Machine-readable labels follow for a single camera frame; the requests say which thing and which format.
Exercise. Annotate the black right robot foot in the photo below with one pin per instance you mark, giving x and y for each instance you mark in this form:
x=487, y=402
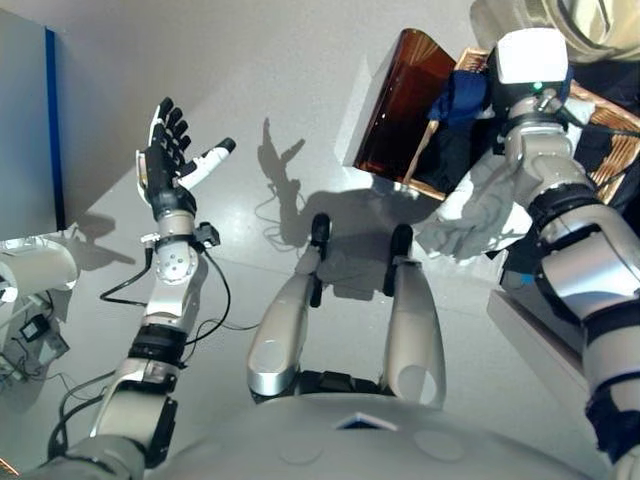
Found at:
x=401, y=242

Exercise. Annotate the white garment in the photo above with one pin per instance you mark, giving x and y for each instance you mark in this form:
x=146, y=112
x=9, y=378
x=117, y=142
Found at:
x=480, y=210

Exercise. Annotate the silver robot leg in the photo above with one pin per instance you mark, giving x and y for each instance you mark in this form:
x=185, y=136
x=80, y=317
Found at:
x=280, y=340
x=415, y=340

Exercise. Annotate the wicker laundry basket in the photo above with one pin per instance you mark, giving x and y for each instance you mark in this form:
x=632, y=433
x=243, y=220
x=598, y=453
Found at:
x=617, y=150

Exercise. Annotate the small grey electronic box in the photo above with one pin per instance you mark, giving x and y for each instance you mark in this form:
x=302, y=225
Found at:
x=55, y=347

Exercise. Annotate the grey panel with blue edge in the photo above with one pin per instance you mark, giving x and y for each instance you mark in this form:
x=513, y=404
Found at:
x=25, y=125

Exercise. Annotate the black robot pelvis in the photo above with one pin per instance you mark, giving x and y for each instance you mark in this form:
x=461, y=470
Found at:
x=345, y=382

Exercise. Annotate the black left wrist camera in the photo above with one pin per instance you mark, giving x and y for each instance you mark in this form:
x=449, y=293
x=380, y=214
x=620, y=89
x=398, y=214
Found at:
x=207, y=235

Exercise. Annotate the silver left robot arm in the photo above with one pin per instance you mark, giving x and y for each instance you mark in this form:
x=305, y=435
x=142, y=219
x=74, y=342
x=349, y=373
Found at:
x=165, y=300

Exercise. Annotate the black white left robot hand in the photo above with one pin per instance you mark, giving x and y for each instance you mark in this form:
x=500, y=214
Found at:
x=162, y=175

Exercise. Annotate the navy blue garment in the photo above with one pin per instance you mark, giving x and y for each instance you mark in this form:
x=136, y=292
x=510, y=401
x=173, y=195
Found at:
x=460, y=95

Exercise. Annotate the white cylindrical object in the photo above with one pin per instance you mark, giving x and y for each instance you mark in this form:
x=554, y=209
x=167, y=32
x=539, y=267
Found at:
x=40, y=270

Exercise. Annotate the black left robot foot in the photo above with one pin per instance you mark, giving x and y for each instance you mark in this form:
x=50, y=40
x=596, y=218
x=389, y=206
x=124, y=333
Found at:
x=320, y=230

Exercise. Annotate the white low platform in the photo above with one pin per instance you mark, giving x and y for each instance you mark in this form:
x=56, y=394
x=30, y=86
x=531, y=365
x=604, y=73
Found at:
x=535, y=330

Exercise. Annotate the silver right robot leg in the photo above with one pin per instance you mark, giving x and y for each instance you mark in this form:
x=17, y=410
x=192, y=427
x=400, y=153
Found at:
x=415, y=340

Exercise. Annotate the black power adapter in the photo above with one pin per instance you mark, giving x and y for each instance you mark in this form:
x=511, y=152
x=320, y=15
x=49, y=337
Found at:
x=34, y=330

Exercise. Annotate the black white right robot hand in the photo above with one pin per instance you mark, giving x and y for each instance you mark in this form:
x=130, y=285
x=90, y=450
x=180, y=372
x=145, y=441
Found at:
x=532, y=55

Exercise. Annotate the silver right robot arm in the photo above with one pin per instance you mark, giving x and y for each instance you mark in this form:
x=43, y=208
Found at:
x=580, y=260

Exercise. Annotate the black rolled garment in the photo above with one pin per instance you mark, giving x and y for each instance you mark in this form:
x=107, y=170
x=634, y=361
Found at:
x=460, y=155

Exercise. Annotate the black robot foot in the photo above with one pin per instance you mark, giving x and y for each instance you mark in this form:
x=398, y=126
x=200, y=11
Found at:
x=320, y=230
x=401, y=242

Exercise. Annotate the silver left robot leg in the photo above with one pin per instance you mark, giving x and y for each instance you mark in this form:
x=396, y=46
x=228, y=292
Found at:
x=280, y=340

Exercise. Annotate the round glass washing machine door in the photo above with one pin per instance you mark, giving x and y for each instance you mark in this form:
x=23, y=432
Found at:
x=600, y=30

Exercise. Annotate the grey robot torso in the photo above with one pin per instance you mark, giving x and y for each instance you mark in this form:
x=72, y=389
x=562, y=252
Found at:
x=360, y=450

